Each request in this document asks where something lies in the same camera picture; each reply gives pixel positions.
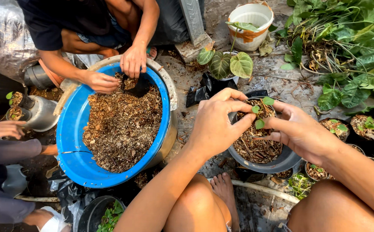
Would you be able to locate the person's right hand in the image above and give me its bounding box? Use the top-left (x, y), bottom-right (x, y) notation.
top-left (254, 100), bottom-right (336, 166)

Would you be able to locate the person's left hand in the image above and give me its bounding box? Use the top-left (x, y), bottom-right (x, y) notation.
top-left (189, 88), bottom-right (258, 162)

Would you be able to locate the dark grey plastic plant pot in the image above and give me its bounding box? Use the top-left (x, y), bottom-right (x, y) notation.
top-left (227, 96), bottom-right (302, 174)

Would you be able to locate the small green seedling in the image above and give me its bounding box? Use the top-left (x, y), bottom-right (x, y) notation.
top-left (251, 96), bottom-right (275, 130)

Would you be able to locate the large metal basin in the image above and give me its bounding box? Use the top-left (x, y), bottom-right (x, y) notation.
top-left (53, 54), bottom-right (179, 169)

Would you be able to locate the crumpled black plastic bag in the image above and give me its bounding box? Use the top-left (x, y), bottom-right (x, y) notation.
top-left (186, 72), bottom-right (238, 108)

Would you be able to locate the bark potting mix in pot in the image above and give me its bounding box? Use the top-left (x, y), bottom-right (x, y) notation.
top-left (233, 99), bottom-right (283, 164)

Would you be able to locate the bunch of loose green seedlings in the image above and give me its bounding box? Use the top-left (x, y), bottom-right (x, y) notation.
top-left (287, 173), bottom-right (316, 201)

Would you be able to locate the group of small seedling pots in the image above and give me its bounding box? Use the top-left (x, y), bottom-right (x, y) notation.
top-left (272, 102), bottom-right (374, 183)

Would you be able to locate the velvet heart-leaf potted plant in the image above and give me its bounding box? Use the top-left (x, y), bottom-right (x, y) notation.
top-left (196, 21), bottom-right (260, 85)

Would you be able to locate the person's bare foot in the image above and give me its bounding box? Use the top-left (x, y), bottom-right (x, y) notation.
top-left (210, 172), bottom-right (241, 232)

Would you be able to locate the person's left leg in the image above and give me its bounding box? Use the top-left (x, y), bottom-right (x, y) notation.
top-left (163, 173), bottom-right (233, 232)

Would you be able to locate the person's leg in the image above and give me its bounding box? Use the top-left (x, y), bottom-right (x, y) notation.
top-left (163, 173), bottom-right (233, 232)
top-left (285, 179), bottom-right (374, 232)

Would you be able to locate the person's right leg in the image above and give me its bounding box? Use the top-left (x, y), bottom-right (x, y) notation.
top-left (285, 179), bottom-right (374, 232)

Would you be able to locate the small black planting bag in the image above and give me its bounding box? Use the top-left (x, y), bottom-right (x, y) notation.
top-left (121, 73), bottom-right (151, 98)

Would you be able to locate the heap of bark potting mix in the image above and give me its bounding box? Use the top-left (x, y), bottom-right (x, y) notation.
top-left (82, 72), bottom-right (163, 174)

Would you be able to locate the heap of uprooted leafy plants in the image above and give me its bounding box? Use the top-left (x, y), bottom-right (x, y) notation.
top-left (275, 0), bottom-right (374, 112)

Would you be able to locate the white plastic bucket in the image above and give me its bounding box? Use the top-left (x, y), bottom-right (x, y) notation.
top-left (227, 2), bottom-right (275, 52)

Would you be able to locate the dark tarpaulin sack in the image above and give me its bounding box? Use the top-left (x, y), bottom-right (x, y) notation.
top-left (149, 0), bottom-right (207, 46)

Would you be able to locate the black pot of green seedlings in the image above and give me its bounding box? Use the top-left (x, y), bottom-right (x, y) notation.
top-left (77, 195), bottom-right (127, 232)

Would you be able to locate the blue plastic basin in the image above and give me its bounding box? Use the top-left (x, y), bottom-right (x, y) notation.
top-left (56, 63), bottom-right (171, 189)

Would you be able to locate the heap of black plastic bags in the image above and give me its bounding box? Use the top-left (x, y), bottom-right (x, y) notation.
top-left (47, 167), bottom-right (101, 227)

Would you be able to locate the silver metal kettle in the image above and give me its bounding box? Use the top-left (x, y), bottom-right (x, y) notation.
top-left (22, 95), bottom-right (60, 133)

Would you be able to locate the small black seedling pot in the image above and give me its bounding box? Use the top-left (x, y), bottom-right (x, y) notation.
top-left (6, 91), bottom-right (35, 109)
top-left (5, 106), bottom-right (32, 122)

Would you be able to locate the silver foil sack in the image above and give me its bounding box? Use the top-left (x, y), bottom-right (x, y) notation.
top-left (0, 0), bottom-right (41, 85)

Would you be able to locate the white hose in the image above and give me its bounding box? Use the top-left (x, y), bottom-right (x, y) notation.
top-left (14, 179), bottom-right (301, 204)

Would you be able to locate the grey metal post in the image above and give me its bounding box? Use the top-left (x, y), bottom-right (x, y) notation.
top-left (174, 0), bottom-right (215, 64)

